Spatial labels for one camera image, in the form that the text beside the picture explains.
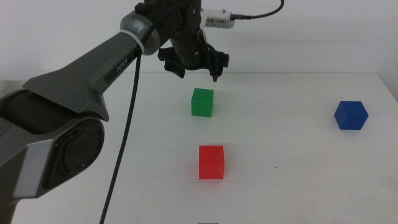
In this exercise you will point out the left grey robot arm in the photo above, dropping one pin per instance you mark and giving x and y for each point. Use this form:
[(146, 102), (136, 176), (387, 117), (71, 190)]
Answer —
[(77, 81)]

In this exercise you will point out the white zip tie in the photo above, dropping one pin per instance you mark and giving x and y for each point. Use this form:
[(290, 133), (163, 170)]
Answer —
[(138, 42)]

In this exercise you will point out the green cube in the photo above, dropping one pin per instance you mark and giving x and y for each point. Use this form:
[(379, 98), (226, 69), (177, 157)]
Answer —
[(202, 104)]

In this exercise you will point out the red cube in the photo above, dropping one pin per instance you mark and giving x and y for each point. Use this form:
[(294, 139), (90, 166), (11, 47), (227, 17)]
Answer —
[(211, 163)]

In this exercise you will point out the blue cube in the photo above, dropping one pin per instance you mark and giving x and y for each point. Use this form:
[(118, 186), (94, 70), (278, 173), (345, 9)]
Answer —
[(351, 115)]

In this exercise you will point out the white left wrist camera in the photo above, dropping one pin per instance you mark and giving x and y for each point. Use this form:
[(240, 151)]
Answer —
[(217, 18)]

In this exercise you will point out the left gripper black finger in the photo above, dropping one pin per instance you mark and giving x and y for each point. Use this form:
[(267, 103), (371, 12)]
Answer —
[(216, 74), (176, 70)]

